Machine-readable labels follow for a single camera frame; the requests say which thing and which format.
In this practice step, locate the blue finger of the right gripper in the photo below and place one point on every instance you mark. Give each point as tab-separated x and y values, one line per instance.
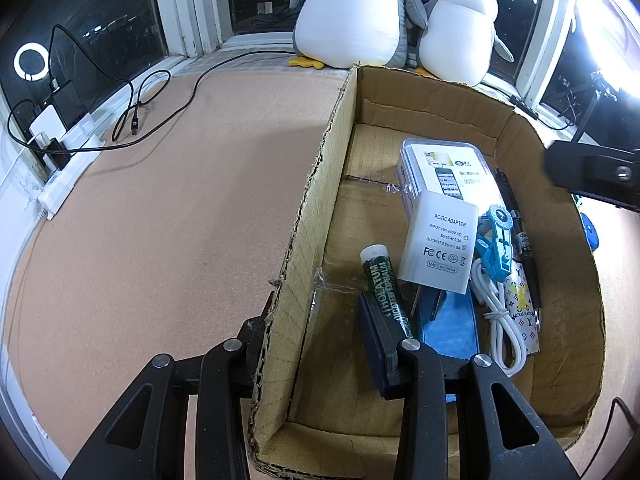
599	172

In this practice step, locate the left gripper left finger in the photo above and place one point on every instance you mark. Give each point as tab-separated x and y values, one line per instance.
143	435

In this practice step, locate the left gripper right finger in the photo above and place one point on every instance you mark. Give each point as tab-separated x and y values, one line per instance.
500	435

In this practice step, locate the blue round tape measure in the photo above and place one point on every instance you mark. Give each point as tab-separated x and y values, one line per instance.
591	233

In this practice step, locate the black pen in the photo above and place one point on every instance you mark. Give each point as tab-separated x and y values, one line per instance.
523	252

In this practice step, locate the blue phone stand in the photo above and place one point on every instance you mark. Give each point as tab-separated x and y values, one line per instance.
446	322

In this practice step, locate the patterned white lighter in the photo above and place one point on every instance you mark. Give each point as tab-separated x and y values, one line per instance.
520	305

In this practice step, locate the blue clip with round end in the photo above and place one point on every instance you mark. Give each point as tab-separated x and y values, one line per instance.
494	243

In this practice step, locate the clear plastic phone box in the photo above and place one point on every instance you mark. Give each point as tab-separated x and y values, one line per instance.
455	169

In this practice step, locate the cardboard box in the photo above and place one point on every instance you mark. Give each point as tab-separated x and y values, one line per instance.
315	412

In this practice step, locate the green lip balm tube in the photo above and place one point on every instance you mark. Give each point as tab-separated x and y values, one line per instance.
382	282

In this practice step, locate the small penguin plush toy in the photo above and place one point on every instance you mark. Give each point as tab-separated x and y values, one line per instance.
459	39

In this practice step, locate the large penguin plush toy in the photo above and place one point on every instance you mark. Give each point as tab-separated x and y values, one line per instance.
342	33

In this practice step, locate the white power strip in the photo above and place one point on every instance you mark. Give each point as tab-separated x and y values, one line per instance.
62	181

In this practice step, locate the white charger on strip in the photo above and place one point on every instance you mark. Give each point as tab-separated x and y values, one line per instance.
47	126

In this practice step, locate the ring light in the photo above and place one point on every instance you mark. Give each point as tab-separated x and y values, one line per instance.
611	29

